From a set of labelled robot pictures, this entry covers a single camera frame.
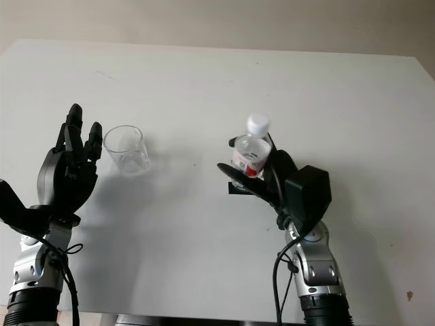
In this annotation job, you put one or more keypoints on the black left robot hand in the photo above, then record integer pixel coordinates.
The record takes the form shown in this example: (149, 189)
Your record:
(59, 180)

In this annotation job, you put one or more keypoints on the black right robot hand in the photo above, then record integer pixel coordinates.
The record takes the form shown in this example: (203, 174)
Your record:
(272, 190)

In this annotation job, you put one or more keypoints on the clear water bottle red label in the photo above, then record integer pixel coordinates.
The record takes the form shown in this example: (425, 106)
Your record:
(251, 149)

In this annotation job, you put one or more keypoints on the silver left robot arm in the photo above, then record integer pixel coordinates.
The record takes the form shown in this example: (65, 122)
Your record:
(30, 275)

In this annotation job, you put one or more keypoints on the clear glass cup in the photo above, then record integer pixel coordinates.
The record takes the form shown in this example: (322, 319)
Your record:
(127, 154)

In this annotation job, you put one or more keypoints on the dark robot torso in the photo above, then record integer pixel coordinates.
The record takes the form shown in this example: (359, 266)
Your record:
(142, 321)

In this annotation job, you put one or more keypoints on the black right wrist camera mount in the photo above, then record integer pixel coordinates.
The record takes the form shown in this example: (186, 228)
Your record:
(309, 197)

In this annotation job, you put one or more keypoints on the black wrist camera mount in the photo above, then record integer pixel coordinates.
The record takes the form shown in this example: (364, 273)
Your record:
(20, 214)
(309, 197)

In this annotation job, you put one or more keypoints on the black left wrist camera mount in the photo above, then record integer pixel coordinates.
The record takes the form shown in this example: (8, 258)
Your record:
(20, 214)

